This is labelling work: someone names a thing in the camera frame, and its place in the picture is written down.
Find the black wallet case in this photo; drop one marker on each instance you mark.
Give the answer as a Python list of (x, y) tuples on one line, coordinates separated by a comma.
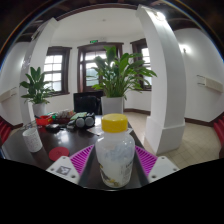
[(52, 127)]

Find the red plastic box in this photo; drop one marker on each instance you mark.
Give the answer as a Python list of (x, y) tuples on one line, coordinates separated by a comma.
[(43, 120)]

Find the black chair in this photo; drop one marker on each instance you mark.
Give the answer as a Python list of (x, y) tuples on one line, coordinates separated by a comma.
[(86, 103)]

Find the large potted plant, white pot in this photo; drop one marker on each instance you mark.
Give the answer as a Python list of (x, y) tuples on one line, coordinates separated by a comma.
[(115, 76)]

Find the grey round speaker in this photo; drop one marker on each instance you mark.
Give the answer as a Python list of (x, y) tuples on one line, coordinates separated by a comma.
[(89, 121), (80, 122)]

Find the green exit sign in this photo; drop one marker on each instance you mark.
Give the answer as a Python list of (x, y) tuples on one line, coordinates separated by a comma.
[(94, 41)]

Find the red carpeted staircase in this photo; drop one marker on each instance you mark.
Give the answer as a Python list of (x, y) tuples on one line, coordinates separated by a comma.
[(4, 130), (219, 131)]

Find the flat round red coaster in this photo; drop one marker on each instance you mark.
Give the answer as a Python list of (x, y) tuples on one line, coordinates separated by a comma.
[(58, 154)]

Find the dark-framed wide window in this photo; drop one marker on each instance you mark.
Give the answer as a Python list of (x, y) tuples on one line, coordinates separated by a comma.
[(54, 71)]

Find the yellow-capped clear plastic bottle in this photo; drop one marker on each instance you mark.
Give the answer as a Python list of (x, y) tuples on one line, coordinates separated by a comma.
[(115, 153)]

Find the white speckled mug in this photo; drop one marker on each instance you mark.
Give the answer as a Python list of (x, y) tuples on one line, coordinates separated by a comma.
[(32, 140)]

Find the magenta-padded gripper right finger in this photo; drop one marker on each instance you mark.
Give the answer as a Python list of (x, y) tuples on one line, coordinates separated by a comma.
[(161, 168)]

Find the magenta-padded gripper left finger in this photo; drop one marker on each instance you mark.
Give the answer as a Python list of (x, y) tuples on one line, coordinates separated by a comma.
[(63, 168)]

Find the dark wooden glazed door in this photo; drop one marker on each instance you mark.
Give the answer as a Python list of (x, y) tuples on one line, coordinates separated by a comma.
[(87, 56)]

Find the smaller potted plant, white pot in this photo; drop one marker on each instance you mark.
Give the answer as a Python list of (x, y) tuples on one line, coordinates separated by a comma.
[(36, 88)]

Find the printed paper leaflet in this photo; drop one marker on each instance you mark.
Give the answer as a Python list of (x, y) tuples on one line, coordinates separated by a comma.
[(96, 130)]

